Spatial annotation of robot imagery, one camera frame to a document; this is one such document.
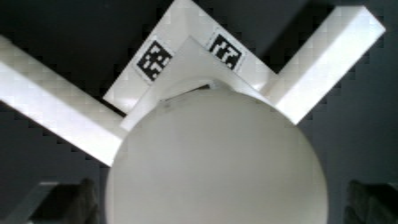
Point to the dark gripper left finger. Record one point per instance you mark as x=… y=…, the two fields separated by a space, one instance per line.
x=58 y=204

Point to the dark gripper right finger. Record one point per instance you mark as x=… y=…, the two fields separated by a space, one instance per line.
x=372 y=203

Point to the white lamp bulb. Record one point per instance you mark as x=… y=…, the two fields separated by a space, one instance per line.
x=216 y=166

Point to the white lamp base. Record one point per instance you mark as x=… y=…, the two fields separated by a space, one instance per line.
x=191 y=57

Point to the white front fence rail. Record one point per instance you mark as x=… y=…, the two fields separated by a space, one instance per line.
x=58 y=105

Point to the white fence rail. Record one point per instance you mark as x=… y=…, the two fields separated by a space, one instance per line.
x=323 y=61
x=58 y=105

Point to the white right fence rail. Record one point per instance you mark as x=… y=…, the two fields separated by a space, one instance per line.
x=323 y=61

